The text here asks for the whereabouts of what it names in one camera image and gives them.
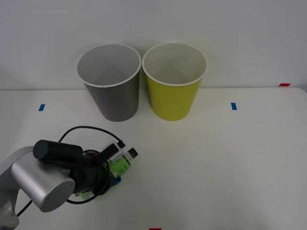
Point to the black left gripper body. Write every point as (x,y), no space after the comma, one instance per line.
(92,176)

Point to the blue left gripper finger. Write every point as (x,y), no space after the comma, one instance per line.
(117,180)

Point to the green label plastic bottle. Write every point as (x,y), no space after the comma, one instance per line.
(121,165)

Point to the silver and black left arm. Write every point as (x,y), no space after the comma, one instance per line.
(36,177)

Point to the grey plastic waste bin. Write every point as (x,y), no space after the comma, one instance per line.
(115,103)

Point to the yellow-green plastic waste bin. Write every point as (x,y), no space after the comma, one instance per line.
(172,100)

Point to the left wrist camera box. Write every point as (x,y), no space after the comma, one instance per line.
(114,152)

